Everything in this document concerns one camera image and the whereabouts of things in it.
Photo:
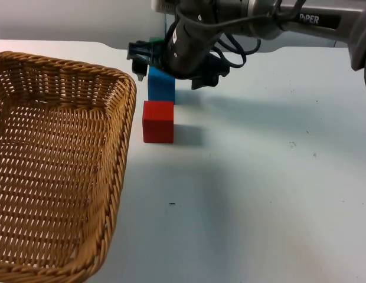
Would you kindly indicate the red cube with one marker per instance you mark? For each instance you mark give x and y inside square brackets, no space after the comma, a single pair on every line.
[158,122]

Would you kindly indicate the pale brown wicker basket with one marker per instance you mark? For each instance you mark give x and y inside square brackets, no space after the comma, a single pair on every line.
[53,165]

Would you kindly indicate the blue cube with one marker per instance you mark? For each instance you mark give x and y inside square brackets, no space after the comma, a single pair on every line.
[160,88]

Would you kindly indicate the green cube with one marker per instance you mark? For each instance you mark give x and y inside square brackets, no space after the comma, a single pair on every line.
[155,39]

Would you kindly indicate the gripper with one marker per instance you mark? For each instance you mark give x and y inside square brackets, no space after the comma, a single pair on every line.
[186,50]

